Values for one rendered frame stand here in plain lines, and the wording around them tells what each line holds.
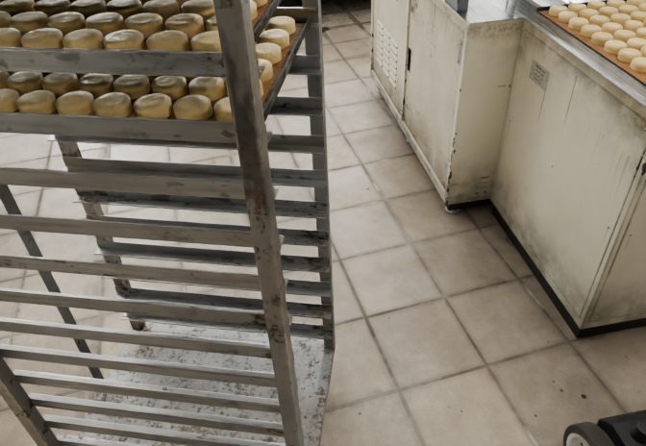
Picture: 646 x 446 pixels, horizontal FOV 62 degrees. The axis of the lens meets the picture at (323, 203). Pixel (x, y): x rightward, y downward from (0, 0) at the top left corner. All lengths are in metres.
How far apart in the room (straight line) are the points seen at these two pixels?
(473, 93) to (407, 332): 0.87
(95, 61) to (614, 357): 1.74
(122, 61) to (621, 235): 1.35
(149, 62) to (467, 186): 1.74
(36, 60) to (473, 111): 1.59
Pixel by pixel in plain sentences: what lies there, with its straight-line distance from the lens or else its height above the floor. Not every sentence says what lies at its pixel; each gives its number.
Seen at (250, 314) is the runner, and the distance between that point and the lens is 0.92.
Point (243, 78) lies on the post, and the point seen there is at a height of 1.23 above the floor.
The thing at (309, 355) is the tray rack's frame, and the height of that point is 0.15.
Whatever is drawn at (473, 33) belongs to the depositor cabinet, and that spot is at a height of 0.81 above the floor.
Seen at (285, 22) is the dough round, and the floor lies 1.15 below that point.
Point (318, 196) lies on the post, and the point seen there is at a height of 0.72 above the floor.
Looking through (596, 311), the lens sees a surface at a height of 0.17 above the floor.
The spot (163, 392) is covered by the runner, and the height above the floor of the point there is 0.52.
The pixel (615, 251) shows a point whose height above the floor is 0.42.
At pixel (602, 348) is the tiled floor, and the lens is 2.02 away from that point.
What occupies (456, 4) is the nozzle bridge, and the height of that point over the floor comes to 0.86.
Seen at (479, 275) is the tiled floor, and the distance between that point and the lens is 2.12.
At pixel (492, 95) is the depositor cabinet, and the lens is 2.07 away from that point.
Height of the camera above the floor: 1.49
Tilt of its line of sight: 38 degrees down
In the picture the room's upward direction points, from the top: 3 degrees counter-clockwise
